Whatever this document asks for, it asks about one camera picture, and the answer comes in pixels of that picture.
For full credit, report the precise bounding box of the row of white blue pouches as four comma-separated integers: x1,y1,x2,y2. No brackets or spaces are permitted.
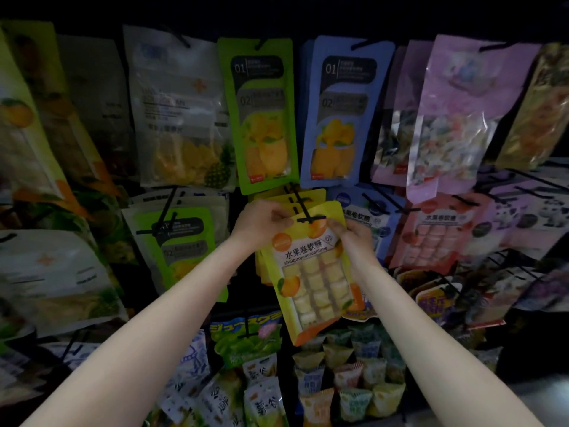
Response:
154,332,292,427

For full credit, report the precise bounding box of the person's right forearm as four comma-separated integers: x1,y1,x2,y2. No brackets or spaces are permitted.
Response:
351,257,544,427

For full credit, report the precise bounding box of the clear dark-fruit snack bag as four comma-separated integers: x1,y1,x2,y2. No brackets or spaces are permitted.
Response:
57,35,135,180

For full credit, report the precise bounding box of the gold egg tart candy bag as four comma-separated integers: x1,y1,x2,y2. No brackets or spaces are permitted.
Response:
496,44,569,173

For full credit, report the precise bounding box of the blue fruit roll candy packet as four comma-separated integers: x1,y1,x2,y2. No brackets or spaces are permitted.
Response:
333,184,410,265

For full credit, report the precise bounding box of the purple cow candy bag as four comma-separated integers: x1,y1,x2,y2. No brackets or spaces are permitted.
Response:
462,195,528,265

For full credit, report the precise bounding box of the pink marshmallow packet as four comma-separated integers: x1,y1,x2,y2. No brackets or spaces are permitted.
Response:
407,33,542,206

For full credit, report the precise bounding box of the row of pale green pouches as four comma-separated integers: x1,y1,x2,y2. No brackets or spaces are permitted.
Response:
293,324,410,425

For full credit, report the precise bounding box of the person's left hand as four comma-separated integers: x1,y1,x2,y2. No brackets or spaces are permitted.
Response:
229,200,296,254

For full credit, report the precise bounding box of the blue dried mango packet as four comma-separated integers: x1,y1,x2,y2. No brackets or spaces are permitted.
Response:
299,35,397,190

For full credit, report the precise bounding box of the white dried fruit pouch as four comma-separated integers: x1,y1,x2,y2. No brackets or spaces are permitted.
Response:
0,229,132,340

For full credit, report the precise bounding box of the person's left forearm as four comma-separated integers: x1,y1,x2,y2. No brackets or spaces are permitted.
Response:
22,235,254,427

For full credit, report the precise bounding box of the green dried mango packet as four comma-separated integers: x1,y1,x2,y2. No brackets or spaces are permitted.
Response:
218,38,301,196

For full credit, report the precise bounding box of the person's right hand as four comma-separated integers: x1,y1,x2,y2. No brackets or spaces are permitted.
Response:
331,218,379,272

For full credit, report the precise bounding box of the blue yellow curvy snack bag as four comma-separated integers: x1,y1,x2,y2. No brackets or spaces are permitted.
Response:
395,271,465,327

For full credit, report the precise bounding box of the yellow orange-cube snack bag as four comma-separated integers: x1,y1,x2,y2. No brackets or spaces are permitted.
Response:
253,188,328,287
258,202,366,346
0,20,121,221

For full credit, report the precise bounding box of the red sliced snack bag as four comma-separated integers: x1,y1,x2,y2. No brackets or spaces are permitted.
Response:
389,195,494,275

